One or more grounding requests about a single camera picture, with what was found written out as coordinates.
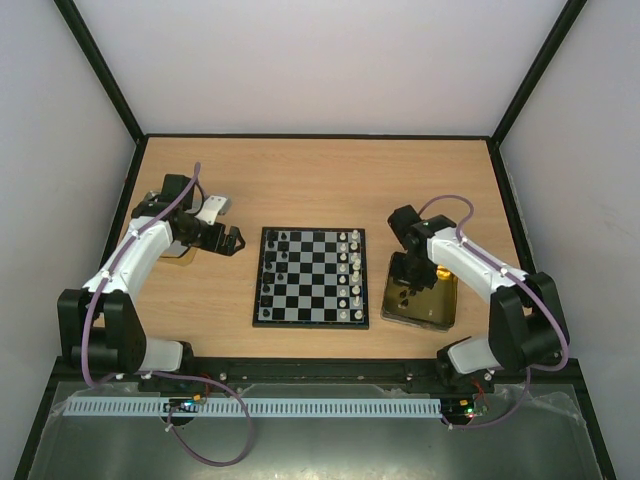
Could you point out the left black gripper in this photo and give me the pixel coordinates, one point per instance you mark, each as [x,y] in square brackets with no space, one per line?
[227,248]

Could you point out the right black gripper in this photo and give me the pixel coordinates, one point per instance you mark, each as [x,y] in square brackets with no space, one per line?
[417,273]

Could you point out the gold metal tin tray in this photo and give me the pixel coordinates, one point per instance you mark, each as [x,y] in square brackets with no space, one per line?
[428,301]

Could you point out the black grey chess board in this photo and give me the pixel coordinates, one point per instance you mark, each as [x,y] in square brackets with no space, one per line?
[312,278]

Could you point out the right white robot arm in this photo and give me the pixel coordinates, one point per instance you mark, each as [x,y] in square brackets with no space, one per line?
[526,326]

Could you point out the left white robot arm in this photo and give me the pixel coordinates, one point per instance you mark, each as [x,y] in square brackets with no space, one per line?
[98,323]

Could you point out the silver tin lid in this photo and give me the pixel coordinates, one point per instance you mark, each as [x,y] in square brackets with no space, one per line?
[178,254]

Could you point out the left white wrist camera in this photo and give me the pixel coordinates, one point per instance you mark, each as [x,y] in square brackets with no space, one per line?
[212,208]

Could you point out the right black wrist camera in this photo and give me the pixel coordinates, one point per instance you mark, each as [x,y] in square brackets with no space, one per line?
[401,220]

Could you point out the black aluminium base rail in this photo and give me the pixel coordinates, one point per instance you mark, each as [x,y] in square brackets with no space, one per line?
[407,375]

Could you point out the black enclosure frame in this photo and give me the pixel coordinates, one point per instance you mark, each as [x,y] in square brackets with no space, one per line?
[570,12]

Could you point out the white slotted cable duct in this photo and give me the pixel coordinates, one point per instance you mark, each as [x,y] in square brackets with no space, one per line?
[255,407]

